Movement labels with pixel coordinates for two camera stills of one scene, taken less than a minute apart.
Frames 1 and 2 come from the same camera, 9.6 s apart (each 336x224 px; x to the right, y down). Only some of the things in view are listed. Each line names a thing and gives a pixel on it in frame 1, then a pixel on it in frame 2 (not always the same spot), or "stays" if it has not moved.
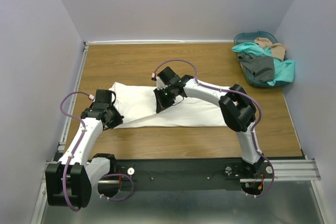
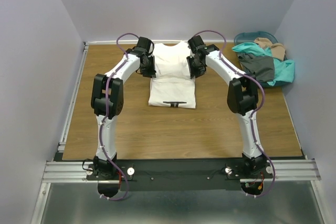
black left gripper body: (114, 118) → (149, 70)
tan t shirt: (277, 49) stays
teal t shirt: (284, 70) stays
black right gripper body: (163, 100) → (196, 70)
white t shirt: (137, 103) → (172, 86)
